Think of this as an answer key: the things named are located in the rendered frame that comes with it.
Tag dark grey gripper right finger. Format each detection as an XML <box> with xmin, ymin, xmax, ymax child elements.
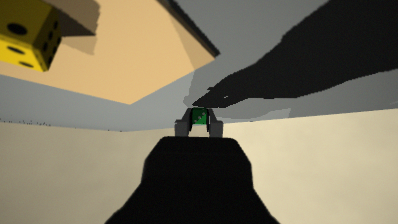
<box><xmin>206</xmin><ymin>108</ymin><xmax>224</xmax><ymax>137</ymax></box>

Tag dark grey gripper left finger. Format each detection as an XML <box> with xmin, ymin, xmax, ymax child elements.
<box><xmin>174</xmin><ymin>108</ymin><xmax>193</xmax><ymax>137</ymax></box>

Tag green die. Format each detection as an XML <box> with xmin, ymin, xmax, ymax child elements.
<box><xmin>192</xmin><ymin>107</ymin><xmax>207</xmax><ymax>124</ymax></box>

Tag yellow die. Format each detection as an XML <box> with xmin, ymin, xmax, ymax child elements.
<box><xmin>0</xmin><ymin>0</ymin><xmax>62</xmax><ymax>72</ymax></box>

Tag tan flat mat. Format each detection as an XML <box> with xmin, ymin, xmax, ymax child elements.
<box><xmin>0</xmin><ymin>0</ymin><xmax>215</xmax><ymax>104</ymax></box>

